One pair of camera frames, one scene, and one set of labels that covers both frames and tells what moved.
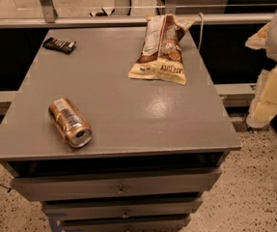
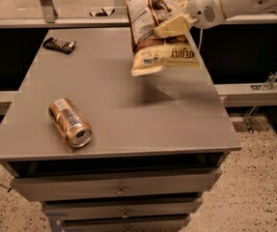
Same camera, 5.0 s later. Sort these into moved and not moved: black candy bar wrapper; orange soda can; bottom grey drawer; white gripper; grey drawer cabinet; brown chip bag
Moved: brown chip bag; white gripper
Not moved: grey drawer cabinet; orange soda can; black candy bar wrapper; bottom grey drawer
